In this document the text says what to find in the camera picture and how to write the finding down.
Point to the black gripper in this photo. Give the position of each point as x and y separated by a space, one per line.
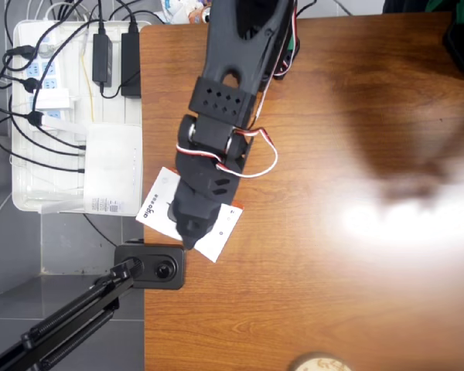
186 225

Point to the white orange mouse box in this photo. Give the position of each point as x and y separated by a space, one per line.
151 210

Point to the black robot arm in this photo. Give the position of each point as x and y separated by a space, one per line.
239 50

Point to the white router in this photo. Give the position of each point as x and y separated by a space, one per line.
112 170

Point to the black power adapter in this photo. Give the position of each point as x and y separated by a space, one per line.
130 65
102 58

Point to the round wooden coaster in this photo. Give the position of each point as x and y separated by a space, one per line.
321 363

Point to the white charger plug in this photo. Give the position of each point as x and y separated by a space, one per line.
53 100

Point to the black power plug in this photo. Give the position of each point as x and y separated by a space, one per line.
34 118
23 51
31 85

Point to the green table clamp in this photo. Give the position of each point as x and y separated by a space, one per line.
294 44
439 4

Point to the drink can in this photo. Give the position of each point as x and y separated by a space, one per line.
205 15

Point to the white power strip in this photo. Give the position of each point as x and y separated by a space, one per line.
48 71

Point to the white printed plastic bag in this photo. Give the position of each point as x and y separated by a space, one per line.
178 9

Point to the black stand base with post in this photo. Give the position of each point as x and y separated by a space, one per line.
166 284

